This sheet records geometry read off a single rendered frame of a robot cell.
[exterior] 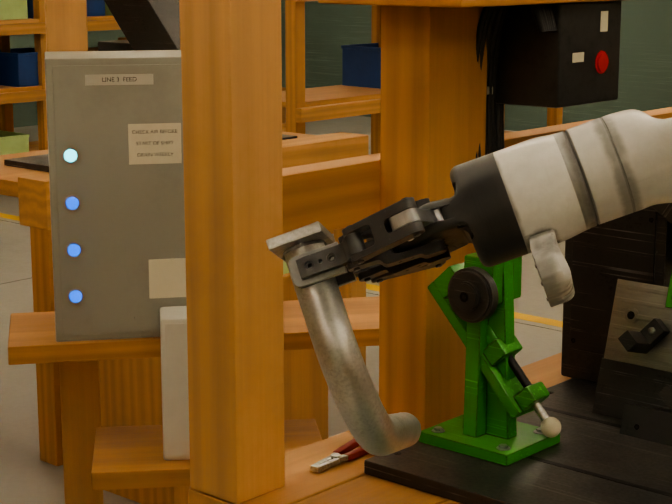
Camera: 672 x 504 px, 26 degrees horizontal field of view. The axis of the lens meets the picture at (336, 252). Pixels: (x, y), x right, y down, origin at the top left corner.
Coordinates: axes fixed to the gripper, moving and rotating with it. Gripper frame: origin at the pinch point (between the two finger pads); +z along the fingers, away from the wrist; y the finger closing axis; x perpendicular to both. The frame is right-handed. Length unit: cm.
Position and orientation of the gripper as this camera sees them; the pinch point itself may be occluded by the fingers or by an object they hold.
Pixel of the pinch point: (322, 270)
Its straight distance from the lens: 103.4
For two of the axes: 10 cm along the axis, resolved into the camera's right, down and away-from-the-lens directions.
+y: -1.9, -1.8, -9.7
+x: 3.0, 9.3, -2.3
